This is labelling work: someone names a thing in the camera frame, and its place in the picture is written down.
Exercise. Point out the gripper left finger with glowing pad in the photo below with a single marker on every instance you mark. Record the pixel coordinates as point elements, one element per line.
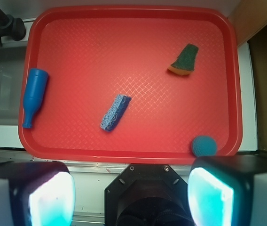
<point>36,194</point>

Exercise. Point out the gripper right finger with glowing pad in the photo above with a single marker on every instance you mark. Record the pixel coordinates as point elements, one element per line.
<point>228,190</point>

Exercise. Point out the blue textured ball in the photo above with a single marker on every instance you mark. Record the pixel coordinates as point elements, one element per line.
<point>204,146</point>

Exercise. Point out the blue knitted cloth roll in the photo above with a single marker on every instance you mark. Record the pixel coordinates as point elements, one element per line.
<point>112,117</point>

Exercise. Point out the blue plastic bottle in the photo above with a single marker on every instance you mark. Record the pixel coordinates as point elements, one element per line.
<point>33,95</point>

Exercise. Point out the grey sink basin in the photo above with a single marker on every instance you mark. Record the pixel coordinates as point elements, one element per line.
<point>12,57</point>

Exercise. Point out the yellow green sponge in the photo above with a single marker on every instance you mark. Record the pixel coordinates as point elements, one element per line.
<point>185,62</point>

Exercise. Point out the red plastic tray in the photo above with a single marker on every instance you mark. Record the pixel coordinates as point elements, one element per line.
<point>94,53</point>

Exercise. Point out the dark grey faucet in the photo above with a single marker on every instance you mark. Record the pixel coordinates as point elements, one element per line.
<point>11,27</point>

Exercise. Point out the brown cardboard panel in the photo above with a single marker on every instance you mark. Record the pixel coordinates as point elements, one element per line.
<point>248,18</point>

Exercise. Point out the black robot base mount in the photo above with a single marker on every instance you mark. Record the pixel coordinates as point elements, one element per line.
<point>147,195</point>

